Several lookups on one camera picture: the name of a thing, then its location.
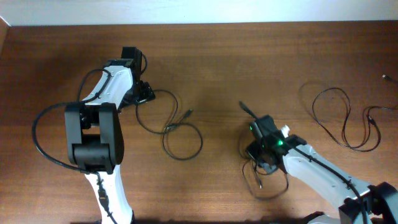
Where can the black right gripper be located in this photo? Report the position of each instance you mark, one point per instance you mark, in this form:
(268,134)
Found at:
(253,151)

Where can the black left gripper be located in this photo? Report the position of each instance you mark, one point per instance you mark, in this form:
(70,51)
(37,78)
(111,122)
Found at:
(147,94)

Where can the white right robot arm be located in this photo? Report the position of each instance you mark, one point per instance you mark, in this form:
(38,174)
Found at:
(355,200)

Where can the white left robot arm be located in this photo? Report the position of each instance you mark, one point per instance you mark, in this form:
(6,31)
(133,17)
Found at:
(95,141)

